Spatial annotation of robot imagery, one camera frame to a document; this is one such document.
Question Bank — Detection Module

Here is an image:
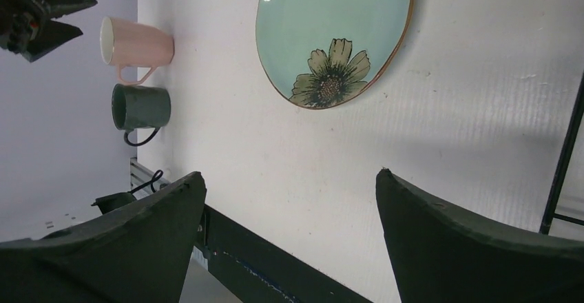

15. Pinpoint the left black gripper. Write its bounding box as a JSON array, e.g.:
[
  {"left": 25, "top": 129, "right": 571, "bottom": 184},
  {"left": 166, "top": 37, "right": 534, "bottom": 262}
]
[{"left": 1, "top": 0, "right": 98, "bottom": 63}]

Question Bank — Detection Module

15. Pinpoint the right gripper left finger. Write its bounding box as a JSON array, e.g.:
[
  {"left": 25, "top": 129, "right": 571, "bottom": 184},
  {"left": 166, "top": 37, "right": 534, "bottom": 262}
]
[{"left": 1, "top": 171, "right": 207, "bottom": 302}]

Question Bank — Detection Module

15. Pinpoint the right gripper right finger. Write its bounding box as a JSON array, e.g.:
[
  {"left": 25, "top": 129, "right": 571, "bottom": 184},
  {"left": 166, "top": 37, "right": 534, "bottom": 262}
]
[{"left": 375, "top": 169, "right": 583, "bottom": 302}]

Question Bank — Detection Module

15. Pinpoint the pink cup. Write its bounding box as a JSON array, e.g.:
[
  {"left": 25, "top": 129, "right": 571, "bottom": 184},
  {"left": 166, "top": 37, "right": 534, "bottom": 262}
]
[{"left": 100, "top": 17, "right": 175, "bottom": 85}]

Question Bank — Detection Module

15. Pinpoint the black wire dish rack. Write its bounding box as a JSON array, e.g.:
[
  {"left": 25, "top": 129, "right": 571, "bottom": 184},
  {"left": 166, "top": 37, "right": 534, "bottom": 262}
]
[{"left": 539, "top": 76, "right": 583, "bottom": 235}]

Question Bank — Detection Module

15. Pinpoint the dark green mug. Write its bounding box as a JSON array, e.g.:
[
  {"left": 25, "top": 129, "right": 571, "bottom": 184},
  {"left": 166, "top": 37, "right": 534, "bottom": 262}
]
[{"left": 111, "top": 83, "right": 171, "bottom": 147}]

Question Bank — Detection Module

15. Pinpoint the teal flower plate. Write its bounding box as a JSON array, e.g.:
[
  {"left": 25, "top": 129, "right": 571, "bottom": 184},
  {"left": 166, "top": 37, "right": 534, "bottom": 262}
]
[{"left": 255, "top": 0, "right": 415, "bottom": 109}]

